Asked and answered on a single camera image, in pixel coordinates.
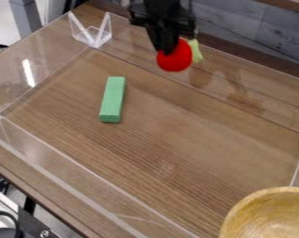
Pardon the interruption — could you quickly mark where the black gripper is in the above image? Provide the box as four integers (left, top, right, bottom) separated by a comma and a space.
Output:
128, 0, 198, 55

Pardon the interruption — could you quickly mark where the red plush fruit green leaf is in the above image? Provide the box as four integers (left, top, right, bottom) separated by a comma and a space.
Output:
156, 39, 203, 72

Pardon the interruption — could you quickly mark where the green rectangular block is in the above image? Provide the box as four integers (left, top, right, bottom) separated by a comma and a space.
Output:
99, 76, 127, 123

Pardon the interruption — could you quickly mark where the wooden bowl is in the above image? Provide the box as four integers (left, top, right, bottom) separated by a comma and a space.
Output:
220, 187, 299, 238

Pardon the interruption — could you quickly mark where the clear acrylic tray enclosure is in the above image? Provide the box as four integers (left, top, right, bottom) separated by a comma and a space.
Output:
0, 6, 299, 238

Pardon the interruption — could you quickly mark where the black metal bracket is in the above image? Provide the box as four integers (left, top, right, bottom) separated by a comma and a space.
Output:
17, 208, 61, 238

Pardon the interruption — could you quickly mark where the black cable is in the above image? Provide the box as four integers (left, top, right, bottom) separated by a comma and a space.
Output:
0, 210, 25, 238

